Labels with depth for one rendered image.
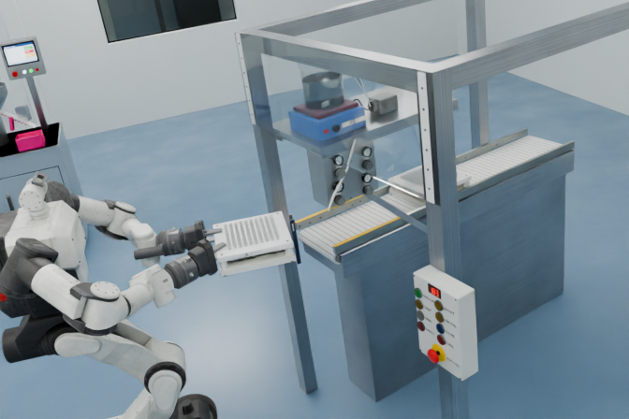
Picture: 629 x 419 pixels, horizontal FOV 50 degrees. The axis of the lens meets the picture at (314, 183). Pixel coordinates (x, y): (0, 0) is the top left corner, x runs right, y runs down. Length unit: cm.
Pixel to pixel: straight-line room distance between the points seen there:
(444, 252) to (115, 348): 116
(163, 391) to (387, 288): 96
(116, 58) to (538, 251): 500
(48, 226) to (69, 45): 513
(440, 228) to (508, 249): 147
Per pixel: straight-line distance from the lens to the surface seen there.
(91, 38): 717
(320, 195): 236
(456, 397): 208
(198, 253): 213
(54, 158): 460
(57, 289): 192
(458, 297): 171
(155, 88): 729
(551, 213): 336
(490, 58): 172
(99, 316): 188
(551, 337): 336
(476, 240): 302
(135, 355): 241
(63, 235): 214
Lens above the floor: 203
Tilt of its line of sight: 24 degrees down
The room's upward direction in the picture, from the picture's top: 8 degrees counter-clockwise
